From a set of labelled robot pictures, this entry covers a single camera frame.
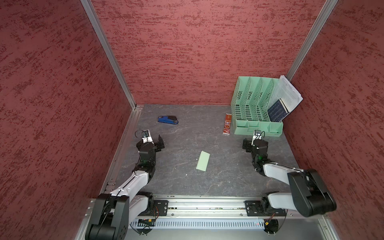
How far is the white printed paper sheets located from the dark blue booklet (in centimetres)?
1

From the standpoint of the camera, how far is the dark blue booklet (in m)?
0.97

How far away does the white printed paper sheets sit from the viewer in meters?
0.91
